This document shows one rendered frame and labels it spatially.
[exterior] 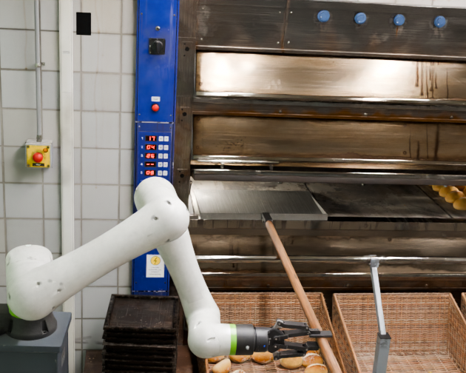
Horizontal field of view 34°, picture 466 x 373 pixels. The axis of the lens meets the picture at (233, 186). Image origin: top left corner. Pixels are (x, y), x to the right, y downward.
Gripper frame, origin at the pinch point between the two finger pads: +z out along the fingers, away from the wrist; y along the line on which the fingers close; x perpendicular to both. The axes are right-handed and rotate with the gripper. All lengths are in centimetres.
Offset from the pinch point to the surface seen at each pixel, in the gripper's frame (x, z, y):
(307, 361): -77, 18, 55
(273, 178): -85, -2, -23
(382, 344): -39, 35, 25
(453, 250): -101, 86, 13
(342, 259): -62, 24, 1
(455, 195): -125, 94, -5
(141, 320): -68, -52, 31
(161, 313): -74, -44, 31
